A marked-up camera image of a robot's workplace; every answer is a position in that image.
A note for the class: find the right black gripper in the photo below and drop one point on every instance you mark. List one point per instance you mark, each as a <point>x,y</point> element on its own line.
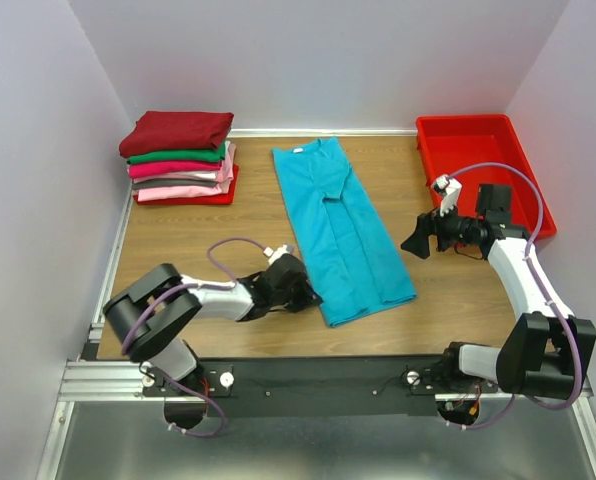
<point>434,228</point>

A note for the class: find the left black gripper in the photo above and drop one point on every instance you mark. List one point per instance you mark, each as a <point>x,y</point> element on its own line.
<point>295,292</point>

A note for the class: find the teal t shirt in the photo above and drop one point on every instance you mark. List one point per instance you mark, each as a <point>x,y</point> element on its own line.
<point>351,260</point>

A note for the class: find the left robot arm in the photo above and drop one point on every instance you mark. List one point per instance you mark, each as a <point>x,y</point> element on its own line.
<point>148,317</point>

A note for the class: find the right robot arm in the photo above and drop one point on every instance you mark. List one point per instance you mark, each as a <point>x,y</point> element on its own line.
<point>548,351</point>

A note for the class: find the red plastic bin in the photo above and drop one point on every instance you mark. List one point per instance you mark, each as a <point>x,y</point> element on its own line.
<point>450,143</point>

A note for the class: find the green folded shirt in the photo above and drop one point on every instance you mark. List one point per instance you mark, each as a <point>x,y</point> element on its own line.
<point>196,155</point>

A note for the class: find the grey folded shirt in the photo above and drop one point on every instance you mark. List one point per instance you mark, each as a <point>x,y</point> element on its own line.
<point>164,182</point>

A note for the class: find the magenta folded shirt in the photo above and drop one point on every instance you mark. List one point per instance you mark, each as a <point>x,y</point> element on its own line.
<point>165,167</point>

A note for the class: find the dark red folded shirt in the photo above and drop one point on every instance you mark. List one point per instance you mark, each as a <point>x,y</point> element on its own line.
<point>171,130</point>

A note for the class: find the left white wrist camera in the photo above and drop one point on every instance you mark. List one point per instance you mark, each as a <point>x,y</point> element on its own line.
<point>280,252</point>

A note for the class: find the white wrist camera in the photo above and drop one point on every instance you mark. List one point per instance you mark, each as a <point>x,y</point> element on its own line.
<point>449,189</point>
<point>280,252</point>

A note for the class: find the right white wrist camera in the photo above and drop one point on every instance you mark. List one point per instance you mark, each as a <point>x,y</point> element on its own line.
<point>449,189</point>

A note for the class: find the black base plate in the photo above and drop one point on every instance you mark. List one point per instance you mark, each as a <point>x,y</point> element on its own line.
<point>397,401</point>

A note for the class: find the back aluminium rail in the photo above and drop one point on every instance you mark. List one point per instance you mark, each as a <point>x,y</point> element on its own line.
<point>304,133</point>

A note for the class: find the aluminium frame rail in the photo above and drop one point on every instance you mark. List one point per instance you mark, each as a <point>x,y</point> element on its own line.
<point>103,377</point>

